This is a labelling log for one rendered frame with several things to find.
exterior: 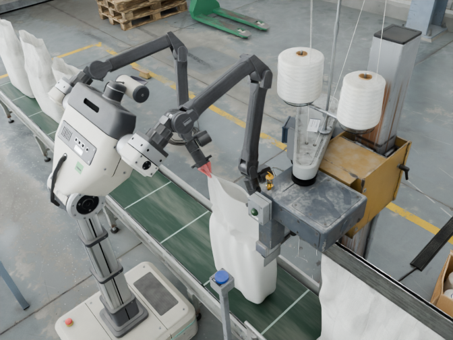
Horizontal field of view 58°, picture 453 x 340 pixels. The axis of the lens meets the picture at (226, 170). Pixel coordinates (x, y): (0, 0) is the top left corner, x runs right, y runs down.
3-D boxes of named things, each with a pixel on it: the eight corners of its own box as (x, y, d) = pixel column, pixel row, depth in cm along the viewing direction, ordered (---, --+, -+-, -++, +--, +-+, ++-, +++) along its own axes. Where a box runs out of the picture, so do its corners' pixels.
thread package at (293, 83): (267, 96, 158) (267, 53, 147) (296, 80, 166) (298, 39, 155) (301, 112, 148) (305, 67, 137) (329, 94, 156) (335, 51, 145)
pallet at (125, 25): (99, 18, 682) (97, 9, 672) (161, 0, 738) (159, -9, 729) (124, 31, 632) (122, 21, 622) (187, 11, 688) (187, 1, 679)
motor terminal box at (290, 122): (280, 148, 187) (281, 126, 180) (286, 135, 194) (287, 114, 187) (298, 151, 184) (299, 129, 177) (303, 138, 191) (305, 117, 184)
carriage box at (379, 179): (303, 208, 180) (309, 151, 160) (349, 173, 196) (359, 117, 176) (351, 239, 165) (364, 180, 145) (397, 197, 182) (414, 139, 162)
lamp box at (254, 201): (247, 214, 149) (247, 197, 143) (256, 208, 151) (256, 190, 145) (263, 226, 145) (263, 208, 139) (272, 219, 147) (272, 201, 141)
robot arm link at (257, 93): (247, 67, 163) (263, 69, 155) (259, 67, 166) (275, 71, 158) (234, 170, 175) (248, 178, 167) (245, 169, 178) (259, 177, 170)
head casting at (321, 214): (257, 240, 162) (256, 183, 143) (298, 208, 174) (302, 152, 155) (317, 287, 145) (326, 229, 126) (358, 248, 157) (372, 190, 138)
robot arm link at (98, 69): (173, 30, 197) (177, 25, 188) (185, 57, 200) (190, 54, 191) (85, 67, 187) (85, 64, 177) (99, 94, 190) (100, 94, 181)
